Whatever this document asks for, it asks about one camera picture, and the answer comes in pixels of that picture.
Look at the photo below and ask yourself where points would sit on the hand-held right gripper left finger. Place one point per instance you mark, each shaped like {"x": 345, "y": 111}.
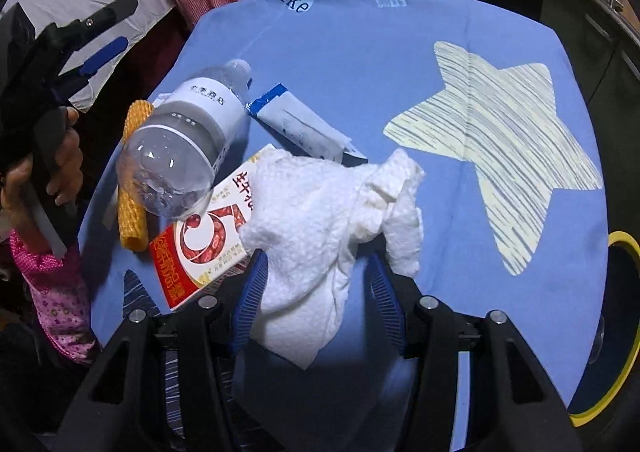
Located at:
{"x": 250, "y": 302}

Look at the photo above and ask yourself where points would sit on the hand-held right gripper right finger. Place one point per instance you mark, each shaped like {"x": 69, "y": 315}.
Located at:
{"x": 385, "y": 302}

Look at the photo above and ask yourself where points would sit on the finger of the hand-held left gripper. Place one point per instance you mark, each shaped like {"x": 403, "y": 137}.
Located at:
{"x": 105, "y": 55}
{"x": 100, "y": 17}

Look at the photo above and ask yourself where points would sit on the white paper towel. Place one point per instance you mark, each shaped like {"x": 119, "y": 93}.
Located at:
{"x": 310, "y": 212}

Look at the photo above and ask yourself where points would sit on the black bin with yellow rim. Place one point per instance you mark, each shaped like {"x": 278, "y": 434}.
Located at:
{"x": 622, "y": 237}

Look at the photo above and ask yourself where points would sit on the person's left forearm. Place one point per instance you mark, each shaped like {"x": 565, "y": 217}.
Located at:
{"x": 55, "y": 302}

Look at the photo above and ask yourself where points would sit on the person's left hand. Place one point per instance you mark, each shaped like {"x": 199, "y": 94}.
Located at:
{"x": 70, "y": 157}

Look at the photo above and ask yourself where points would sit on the red and white carton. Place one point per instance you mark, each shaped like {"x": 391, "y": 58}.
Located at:
{"x": 200, "y": 252}

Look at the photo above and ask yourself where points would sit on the clear plastic bottle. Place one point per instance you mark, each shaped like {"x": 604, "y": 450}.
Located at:
{"x": 185, "y": 132}

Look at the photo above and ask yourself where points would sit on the yellow corn cob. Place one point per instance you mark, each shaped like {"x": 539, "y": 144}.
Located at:
{"x": 131, "y": 222}

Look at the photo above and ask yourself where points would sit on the blue and white sachet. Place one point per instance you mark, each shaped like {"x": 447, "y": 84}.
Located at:
{"x": 300, "y": 127}

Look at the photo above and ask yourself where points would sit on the dark green base cabinets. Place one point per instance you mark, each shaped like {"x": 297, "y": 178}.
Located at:
{"x": 550, "y": 7}

